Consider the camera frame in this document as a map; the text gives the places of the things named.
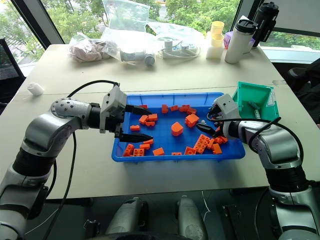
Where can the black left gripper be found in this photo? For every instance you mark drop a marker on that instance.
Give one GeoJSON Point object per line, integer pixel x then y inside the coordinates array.
{"type": "Point", "coordinates": [113, 125]}

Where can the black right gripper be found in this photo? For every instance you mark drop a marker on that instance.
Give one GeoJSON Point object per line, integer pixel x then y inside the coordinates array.
{"type": "Point", "coordinates": [217, 125]}

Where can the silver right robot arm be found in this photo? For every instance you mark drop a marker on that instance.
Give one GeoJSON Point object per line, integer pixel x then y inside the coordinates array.
{"type": "Point", "coordinates": [275, 145]}

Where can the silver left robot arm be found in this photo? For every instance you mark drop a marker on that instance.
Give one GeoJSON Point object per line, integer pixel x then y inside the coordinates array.
{"type": "Point", "coordinates": [50, 125]}

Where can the blue plastic bin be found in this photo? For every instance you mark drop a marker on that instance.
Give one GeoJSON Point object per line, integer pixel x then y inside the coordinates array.
{"type": "Point", "coordinates": [163, 130]}

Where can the green plastic bin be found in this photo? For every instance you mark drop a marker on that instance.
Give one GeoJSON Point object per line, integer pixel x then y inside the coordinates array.
{"type": "Point", "coordinates": [250, 93]}

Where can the orange building block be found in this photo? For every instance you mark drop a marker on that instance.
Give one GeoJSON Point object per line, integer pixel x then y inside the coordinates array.
{"type": "Point", "coordinates": [145, 146]}
{"type": "Point", "coordinates": [148, 142]}
{"type": "Point", "coordinates": [150, 124]}
{"type": "Point", "coordinates": [184, 108]}
{"type": "Point", "coordinates": [143, 120]}
{"type": "Point", "coordinates": [138, 152]}
{"type": "Point", "coordinates": [153, 117]}
{"type": "Point", "coordinates": [190, 151]}
{"type": "Point", "coordinates": [210, 144]}
{"type": "Point", "coordinates": [165, 109]}
{"type": "Point", "coordinates": [217, 129]}
{"type": "Point", "coordinates": [158, 151]}
{"type": "Point", "coordinates": [135, 128]}
{"type": "Point", "coordinates": [217, 148]}
{"type": "Point", "coordinates": [176, 153]}
{"type": "Point", "coordinates": [221, 139]}
{"type": "Point", "coordinates": [129, 150]}
{"type": "Point", "coordinates": [174, 108]}
{"type": "Point", "coordinates": [143, 106]}
{"type": "Point", "coordinates": [192, 110]}

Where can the large orange cube block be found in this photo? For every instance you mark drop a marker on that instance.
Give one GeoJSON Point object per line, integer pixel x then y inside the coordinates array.
{"type": "Point", "coordinates": [192, 120]}

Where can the long orange studded brick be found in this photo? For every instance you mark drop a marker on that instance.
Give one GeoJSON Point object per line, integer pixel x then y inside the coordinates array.
{"type": "Point", "coordinates": [201, 144]}

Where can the large rounded orange block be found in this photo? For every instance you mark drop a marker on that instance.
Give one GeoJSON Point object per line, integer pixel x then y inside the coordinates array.
{"type": "Point", "coordinates": [177, 129]}

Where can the grey green battery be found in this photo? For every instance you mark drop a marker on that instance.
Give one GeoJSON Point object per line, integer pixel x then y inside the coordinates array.
{"type": "Point", "coordinates": [255, 111]}

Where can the white bottle in plastic bag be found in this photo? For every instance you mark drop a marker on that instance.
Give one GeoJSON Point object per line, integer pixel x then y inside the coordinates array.
{"type": "Point", "coordinates": [136, 55]}

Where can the white cube block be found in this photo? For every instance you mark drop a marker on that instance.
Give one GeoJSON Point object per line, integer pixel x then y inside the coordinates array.
{"type": "Point", "coordinates": [214, 52]}

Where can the white thermos with black lid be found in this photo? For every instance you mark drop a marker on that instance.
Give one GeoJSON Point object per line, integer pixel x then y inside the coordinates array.
{"type": "Point", "coordinates": [237, 45]}

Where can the purple object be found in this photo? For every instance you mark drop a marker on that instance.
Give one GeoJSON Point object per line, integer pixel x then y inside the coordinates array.
{"type": "Point", "coordinates": [227, 40]}

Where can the plastic bag with pink cloth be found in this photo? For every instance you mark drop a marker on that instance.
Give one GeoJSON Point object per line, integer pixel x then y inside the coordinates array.
{"type": "Point", "coordinates": [85, 50]}

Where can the stacked yellow cups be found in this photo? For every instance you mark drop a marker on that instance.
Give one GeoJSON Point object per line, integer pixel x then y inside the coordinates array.
{"type": "Point", "coordinates": [217, 32]}

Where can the silver rounded robot leg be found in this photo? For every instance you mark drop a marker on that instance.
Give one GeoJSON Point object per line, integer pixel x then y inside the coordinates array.
{"type": "Point", "coordinates": [127, 215]}
{"type": "Point", "coordinates": [191, 217]}

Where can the large clear plastic bag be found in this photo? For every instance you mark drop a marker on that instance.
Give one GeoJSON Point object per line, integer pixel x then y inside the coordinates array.
{"type": "Point", "coordinates": [125, 20]}

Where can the small white plastic object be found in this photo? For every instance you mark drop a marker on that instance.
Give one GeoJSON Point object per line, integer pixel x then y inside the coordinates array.
{"type": "Point", "coordinates": [35, 89]}

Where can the black mesh office chair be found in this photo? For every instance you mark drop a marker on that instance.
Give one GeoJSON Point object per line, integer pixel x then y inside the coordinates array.
{"type": "Point", "coordinates": [7, 65]}

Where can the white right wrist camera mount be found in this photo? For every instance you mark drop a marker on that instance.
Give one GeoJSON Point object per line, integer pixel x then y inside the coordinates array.
{"type": "Point", "coordinates": [227, 105]}

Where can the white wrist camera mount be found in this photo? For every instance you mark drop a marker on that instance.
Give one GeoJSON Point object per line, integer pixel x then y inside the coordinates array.
{"type": "Point", "coordinates": [115, 98]}
{"type": "Point", "coordinates": [227, 105]}

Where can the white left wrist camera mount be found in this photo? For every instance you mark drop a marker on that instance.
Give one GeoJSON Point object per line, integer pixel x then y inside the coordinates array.
{"type": "Point", "coordinates": [115, 98]}

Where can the black metal bracket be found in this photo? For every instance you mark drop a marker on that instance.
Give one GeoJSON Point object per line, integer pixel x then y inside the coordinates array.
{"type": "Point", "coordinates": [232, 213]}

